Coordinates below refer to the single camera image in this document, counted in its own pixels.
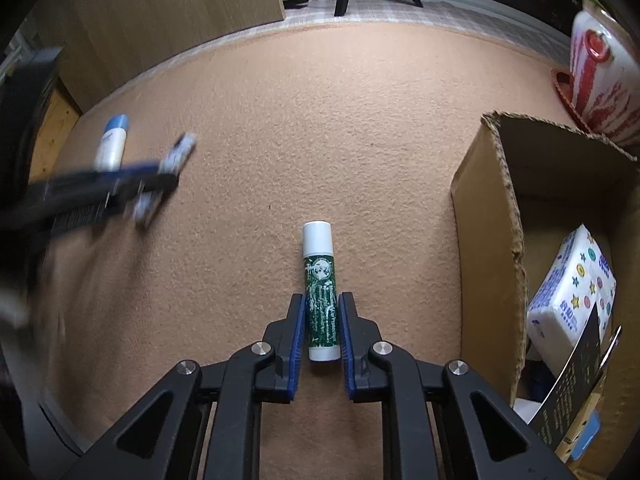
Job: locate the white red flower pot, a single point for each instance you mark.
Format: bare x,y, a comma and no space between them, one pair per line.
600,85

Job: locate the light wooden board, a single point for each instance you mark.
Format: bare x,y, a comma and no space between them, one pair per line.
175,10

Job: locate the blue phone stand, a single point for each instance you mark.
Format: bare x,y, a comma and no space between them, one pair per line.
587,432

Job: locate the white sunscreen bottle blue cap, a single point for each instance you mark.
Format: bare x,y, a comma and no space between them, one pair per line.
112,145

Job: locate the green white glue stick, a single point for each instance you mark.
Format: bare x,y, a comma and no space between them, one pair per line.
320,280

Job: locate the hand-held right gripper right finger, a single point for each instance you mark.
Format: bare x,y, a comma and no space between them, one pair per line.
346,345

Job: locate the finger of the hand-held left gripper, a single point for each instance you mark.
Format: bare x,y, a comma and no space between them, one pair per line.
90,215
125,172

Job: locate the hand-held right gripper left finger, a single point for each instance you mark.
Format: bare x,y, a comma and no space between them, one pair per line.
297,345

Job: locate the grey plaid mat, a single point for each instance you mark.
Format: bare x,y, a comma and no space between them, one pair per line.
380,12

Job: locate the white charger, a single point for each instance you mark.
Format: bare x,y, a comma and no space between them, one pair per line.
527,410

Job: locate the red pot saucer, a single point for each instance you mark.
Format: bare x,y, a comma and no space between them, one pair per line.
562,85

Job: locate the brown cardboard box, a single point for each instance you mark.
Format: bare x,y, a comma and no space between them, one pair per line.
490,240

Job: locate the black card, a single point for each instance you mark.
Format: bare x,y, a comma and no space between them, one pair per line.
570,390

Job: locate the white patterned tissue pack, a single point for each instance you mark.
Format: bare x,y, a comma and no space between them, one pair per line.
570,290

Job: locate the pine plank panel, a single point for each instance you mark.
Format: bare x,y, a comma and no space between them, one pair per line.
57,110

